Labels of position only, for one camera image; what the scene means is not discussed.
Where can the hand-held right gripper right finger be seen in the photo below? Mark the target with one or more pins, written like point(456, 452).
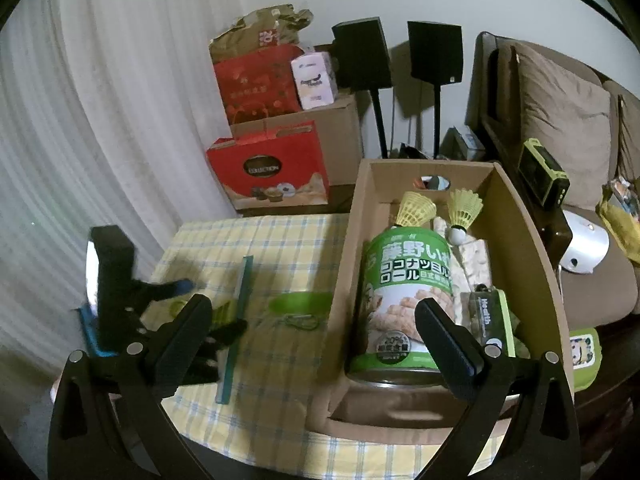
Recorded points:
point(447, 350)

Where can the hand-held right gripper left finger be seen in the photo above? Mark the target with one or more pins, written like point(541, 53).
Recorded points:
point(182, 345)

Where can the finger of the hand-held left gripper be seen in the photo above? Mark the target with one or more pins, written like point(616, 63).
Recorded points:
point(227, 332)
point(162, 291)

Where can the teal ruler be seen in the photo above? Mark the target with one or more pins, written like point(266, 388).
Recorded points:
point(239, 310)

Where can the dark box with green edge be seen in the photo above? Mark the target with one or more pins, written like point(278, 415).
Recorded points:
point(487, 320)

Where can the brown cardboard box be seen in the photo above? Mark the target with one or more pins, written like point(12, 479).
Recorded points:
point(525, 265)

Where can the yellow shuttlecock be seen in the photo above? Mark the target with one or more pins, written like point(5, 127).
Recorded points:
point(415, 207)
point(464, 207)

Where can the green snack can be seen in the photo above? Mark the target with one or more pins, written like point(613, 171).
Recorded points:
point(405, 310)

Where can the yellow checked tablecloth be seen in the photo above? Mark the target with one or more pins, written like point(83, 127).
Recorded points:
point(290, 245)

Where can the green tin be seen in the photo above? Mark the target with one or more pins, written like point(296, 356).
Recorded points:
point(585, 360)

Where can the brown sofa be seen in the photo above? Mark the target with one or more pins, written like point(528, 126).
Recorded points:
point(595, 295)

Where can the red gift box with window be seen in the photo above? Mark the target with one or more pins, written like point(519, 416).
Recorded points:
point(270, 167)

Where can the white curtain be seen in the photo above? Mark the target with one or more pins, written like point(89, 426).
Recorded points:
point(100, 110)

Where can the white helmet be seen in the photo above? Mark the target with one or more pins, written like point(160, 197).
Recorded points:
point(585, 245)

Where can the dark wooden table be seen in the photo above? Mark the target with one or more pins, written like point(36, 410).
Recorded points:
point(610, 410)

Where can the green and black device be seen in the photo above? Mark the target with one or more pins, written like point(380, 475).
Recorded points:
point(542, 172)

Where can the grey box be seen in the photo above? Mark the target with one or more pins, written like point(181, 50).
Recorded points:
point(465, 142)

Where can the yellow bag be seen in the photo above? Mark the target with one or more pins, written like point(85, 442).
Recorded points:
point(620, 230)

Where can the closed brown cardboard carton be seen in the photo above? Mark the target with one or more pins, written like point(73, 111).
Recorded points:
point(340, 140)

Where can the red gift bag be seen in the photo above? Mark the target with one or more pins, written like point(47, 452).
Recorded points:
point(255, 87)

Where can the large beige cushion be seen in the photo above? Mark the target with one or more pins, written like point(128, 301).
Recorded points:
point(560, 120)

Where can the white tissue pack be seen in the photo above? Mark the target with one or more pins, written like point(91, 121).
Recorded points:
point(312, 80)

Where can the torn brown paper bag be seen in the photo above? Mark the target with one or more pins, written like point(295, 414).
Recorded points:
point(250, 30)

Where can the black speaker on stand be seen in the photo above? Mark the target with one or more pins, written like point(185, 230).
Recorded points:
point(434, 50)
point(361, 52)

